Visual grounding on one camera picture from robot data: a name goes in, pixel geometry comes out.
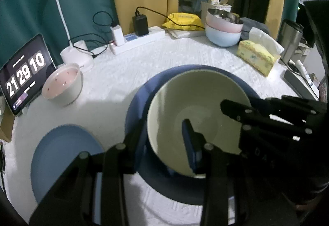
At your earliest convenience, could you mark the white tube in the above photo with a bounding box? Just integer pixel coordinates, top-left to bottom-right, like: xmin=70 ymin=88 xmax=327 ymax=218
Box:
xmin=295 ymin=60 xmax=319 ymax=93

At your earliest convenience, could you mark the tablet with clock display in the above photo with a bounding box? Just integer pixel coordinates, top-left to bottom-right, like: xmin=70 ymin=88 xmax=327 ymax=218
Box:
xmin=0 ymin=33 xmax=57 ymax=116

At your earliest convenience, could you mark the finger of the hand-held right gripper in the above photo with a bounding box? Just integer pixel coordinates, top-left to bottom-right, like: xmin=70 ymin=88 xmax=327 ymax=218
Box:
xmin=220 ymin=99 xmax=313 ymax=142
xmin=265 ymin=96 xmax=329 ymax=124

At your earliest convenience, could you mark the yellow packet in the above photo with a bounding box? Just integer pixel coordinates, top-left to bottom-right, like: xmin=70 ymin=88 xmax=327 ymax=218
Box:
xmin=161 ymin=12 xmax=205 ymax=31

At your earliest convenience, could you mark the grey cloth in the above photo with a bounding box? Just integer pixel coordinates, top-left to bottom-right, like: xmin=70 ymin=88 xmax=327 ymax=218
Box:
xmin=240 ymin=17 xmax=268 ymax=36

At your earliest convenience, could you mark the white power strip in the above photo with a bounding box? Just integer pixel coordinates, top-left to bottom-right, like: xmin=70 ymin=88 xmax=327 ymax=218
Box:
xmin=110 ymin=26 xmax=166 ymax=55

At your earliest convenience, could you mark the cream bowl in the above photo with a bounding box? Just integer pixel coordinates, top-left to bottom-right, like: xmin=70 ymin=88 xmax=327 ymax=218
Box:
xmin=146 ymin=70 xmax=254 ymax=179

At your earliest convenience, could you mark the white container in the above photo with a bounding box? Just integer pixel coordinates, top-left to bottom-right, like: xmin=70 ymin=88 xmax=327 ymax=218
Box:
xmin=200 ymin=1 xmax=232 ymax=21

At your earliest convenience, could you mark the black thermos cable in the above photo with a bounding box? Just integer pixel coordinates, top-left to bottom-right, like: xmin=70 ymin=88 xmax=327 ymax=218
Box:
xmin=279 ymin=58 xmax=300 ymax=73

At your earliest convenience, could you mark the black round device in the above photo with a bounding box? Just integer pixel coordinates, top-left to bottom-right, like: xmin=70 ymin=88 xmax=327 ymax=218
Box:
xmin=0 ymin=144 xmax=6 ymax=173

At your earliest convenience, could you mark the pink steel-lined bowl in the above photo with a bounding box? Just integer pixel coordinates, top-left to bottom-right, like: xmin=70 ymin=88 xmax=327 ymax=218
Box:
xmin=205 ymin=9 xmax=244 ymax=34

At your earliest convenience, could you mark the white charger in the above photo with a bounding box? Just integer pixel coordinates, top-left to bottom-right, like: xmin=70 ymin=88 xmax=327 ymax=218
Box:
xmin=111 ymin=25 xmax=126 ymax=46

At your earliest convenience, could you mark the white folded packet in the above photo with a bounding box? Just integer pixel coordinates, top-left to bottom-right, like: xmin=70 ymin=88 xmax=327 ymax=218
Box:
xmin=166 ymin=28 xmax=206 ymax=39

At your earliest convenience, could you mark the black looped cable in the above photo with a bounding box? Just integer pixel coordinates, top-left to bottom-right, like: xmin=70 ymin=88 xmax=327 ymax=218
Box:
xmin=93 ymin=11 xmax=115 ymax=28

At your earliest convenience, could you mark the dark screen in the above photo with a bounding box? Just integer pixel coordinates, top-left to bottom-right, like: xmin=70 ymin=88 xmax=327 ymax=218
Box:
xmin=295 ymin=0 xmax=329 ymax=49

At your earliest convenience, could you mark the dark blue plate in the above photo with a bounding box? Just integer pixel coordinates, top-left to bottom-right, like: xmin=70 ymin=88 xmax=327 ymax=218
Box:
xmin=124 ymin=64 xmax=261 ymax=207

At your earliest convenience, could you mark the black charger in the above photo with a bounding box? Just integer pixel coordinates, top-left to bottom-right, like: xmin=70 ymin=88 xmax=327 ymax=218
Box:
xmin=132 ymin=11 xmax=149 ymax=37

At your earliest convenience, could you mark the light blue bowl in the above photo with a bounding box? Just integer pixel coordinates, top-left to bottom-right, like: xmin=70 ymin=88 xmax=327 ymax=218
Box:
xmin=206 ymin=24 xmax=242 ymax=48

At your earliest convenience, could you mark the yellow tissue box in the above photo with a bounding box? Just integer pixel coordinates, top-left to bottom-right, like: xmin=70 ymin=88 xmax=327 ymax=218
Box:
xmin=236 ymin=27 xmax=285 ymax=77

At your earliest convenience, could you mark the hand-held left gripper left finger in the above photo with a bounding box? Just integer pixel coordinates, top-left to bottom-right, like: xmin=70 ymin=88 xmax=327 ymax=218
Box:
xmin=29 ymin=119 xmax=149 ymax=226

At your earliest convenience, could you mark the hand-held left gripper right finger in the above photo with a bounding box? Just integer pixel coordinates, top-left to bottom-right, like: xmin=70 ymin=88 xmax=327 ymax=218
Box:
xmin=181 ymin=118 xmax=301 ymax=226

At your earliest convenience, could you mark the black lamp cable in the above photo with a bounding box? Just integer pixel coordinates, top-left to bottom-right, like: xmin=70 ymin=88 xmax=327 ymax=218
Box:
xmin=69 ymin=33 xmax=114 ymax=60

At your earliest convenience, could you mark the black phone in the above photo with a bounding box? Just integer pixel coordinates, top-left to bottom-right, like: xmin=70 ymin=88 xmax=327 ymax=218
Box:
xmin=283 ymin=70 xmax=319 ymax=100

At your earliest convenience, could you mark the steel thermos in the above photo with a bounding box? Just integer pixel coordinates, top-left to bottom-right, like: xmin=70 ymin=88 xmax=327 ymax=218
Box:
xmin=279 ymin=19 xmax=305 ymax=63

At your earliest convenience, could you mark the brown cardboard box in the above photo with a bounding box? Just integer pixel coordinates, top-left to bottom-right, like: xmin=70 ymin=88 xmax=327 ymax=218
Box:
xmin=0 ymin=113 xmax=14 ymax=143

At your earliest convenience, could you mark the black charger cable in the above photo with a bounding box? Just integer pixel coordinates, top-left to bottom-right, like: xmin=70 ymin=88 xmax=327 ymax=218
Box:
xmin=135 ymin=6 xmax=206 ymax=30

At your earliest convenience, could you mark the small pink bowl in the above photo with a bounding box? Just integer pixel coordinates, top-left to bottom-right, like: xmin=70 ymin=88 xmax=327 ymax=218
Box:
xmin=41 ymin=63 xmax=83 ymax=107

